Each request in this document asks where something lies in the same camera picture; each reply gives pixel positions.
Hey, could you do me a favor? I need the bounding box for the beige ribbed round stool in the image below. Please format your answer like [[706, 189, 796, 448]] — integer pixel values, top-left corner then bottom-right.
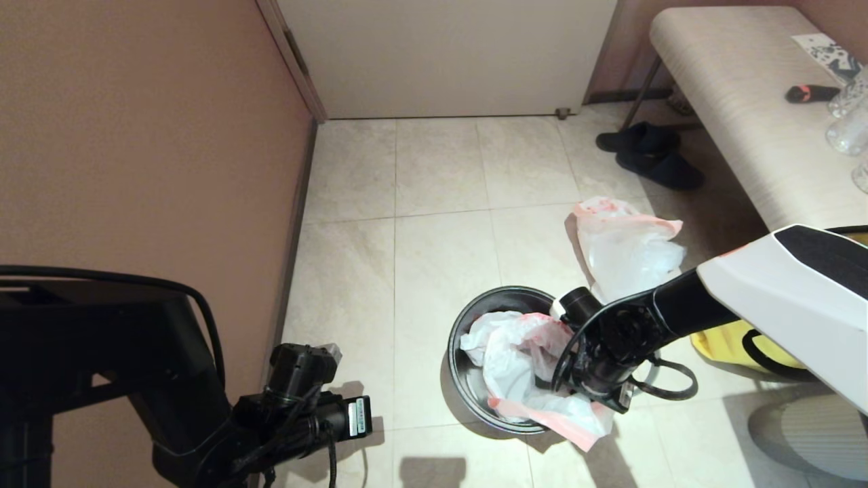
[[748, 393, 868, 483]]

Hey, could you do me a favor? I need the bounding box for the black round trash bin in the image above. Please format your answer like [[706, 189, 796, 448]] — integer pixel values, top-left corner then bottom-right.
[[448, 286, 597, 434]]

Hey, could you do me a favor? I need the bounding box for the black-and-white printed paper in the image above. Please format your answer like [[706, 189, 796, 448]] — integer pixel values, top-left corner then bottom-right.
[[791, 33, 864, 86]]

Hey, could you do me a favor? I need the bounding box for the grey bin retaining ring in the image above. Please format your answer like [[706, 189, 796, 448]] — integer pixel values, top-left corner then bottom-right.
[[627, 352, 664, 395]]

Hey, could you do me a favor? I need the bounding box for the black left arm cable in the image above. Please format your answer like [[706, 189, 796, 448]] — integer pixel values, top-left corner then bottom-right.
[[0, 266, 340, 488]]

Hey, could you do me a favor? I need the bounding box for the beige wood-grain table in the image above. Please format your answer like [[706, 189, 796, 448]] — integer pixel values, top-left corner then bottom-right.
[[620, 7, 868, 232]]

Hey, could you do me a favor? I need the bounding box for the white door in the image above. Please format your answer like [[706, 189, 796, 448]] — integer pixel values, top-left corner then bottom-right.
[[277, 0, 618, 120]]

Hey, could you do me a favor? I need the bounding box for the dark blue slipper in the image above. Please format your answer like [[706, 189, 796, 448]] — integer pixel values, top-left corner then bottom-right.
[[615, 150, 705, 191], [596, 123, 682, 155]]

